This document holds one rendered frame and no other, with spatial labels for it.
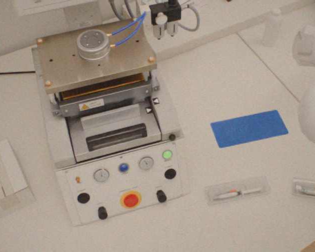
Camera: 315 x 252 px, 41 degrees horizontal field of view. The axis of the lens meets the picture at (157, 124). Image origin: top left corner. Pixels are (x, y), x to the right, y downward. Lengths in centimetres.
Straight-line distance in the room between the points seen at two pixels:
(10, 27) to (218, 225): 100
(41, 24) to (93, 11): 49
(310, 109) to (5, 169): 84
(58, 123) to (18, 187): 23
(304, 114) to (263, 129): 67
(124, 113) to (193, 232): 37
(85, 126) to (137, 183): 21
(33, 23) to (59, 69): 62
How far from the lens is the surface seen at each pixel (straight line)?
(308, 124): 69
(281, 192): 125
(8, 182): 121
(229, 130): 134
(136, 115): 108
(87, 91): 104
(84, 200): 113
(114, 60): 102
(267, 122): 138
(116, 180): 112
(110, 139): 101
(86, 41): 103
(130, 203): 116
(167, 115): 106
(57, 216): 122
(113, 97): 104
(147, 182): 114
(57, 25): 167
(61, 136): 104
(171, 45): 151
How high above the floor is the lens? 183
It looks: 54 degrees down
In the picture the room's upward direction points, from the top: 2 degrees counter-clockwise
